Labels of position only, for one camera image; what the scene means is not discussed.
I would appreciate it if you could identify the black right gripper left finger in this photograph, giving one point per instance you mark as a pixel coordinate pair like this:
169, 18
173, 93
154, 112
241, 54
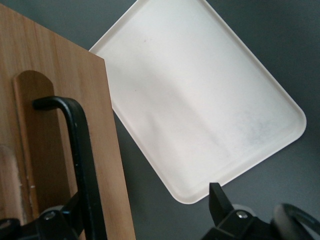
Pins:
57, 225

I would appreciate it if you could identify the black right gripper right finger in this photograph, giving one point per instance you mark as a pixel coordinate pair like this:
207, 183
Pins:
221, 212

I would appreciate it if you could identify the cream plastic tray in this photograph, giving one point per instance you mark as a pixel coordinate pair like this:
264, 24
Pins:
200, 100

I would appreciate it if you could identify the wooden drawer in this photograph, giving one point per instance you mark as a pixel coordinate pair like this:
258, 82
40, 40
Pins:
37, 50

